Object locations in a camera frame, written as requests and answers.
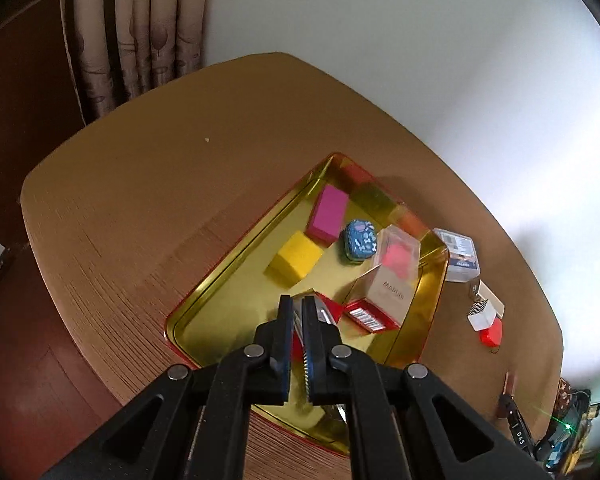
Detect black strap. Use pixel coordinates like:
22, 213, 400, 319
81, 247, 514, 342
497, 370, 536, 461

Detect brown wooden door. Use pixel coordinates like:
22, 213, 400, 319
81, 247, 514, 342
0, 0, 88, 261

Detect beige patterned curtain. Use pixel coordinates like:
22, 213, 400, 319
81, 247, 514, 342
57, 0, 216, 126

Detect small white box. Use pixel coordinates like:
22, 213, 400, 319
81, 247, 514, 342
465, 280, 505, 332

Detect silver nail clipper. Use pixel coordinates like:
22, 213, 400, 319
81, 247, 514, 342
291, 295, 348, 423

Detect red tin box gold inside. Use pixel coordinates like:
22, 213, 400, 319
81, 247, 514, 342
164, 151, 451, 457

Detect red square case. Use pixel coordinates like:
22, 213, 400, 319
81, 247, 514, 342
480, 317, 504, 347

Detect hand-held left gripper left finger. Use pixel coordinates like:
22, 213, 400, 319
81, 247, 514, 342
40, 295, 294, 480

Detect blue patterned small tin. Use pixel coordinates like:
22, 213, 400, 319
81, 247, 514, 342
341, 219, 379, 262

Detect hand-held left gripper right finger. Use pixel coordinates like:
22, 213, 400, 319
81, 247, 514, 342
302, 295, 551, 480

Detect yellow block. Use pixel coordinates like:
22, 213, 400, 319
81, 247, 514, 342
265, 231, 324, 282

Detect clear box with red contents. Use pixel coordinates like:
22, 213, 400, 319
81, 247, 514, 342
372, 225, 422, 281

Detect beige rectangular box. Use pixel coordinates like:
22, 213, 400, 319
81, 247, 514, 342
343, 264, 421, 333

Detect clear plastic card box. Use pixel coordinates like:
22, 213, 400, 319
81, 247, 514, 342
432, 227, 481, 283

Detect dark cluttered cables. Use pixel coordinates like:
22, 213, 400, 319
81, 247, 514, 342
535, 377, 600, 476

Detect magenta block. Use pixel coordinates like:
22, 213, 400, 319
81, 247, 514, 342
306, 184, 350, 247

